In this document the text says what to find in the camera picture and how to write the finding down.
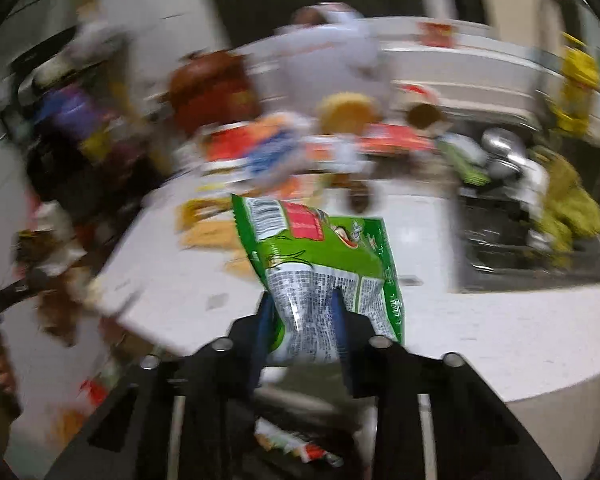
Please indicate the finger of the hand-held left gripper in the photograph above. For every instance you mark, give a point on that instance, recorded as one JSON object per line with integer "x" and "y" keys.
{"x": 10, "y": 295}

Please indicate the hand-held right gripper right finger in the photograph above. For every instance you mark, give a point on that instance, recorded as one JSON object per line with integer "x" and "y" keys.
{"x": 339, "y": 325}

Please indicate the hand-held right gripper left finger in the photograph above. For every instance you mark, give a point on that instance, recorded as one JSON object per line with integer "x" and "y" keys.
{"x": 265, "y": 325}

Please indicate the green snack packet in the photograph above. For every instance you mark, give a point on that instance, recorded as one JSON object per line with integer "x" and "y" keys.
{"x": 325, "y": 265}

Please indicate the red and white wrapper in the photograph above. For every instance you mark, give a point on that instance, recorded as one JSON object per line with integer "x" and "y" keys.
{"x": 300, "y": 447}

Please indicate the red snack wrapper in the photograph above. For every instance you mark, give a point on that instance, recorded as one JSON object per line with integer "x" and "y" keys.
{"x": 250, "y": 152}

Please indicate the purple packet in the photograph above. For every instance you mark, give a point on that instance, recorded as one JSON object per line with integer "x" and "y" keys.
{"x": 70, "y": 112}

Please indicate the red flat box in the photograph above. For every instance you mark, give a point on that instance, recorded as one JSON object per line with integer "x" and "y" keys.
{"x": 395, "y": 140}

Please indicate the steel kitchen sink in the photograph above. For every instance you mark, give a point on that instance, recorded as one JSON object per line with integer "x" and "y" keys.
{"x": 520, "y": 255}

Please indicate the bowl with leftover food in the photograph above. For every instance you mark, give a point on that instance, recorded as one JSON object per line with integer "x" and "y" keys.
{"x": 347, "y": 110}

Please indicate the steel bowls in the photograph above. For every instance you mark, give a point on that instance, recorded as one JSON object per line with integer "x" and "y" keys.
{"x": 502, "y": 152}

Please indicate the brown red bag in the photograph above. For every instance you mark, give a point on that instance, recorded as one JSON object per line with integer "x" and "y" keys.
{"x": 210, "y": 90}

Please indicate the yellow-green rubber gloves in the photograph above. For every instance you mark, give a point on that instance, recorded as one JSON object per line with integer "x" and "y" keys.
{"x": 570, "y": 205}

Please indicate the white plastic bag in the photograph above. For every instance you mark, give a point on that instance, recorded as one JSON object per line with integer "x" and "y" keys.
{"x": 330, "y": 55}

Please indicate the yellow bottle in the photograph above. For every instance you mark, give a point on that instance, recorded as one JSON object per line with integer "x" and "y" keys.
{"x": 577, "y": 80}

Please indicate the steel faucet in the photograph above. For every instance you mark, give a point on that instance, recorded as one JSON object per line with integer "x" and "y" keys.
{"x": 555, "y": 5}

